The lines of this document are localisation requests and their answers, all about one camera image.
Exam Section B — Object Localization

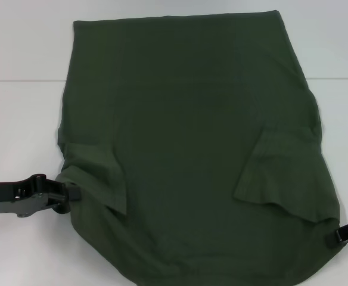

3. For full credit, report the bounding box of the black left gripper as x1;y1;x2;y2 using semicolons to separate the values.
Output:
0;175;83;219

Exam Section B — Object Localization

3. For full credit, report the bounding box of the dark green t-shirt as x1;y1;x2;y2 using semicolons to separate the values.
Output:
55;10;344;286

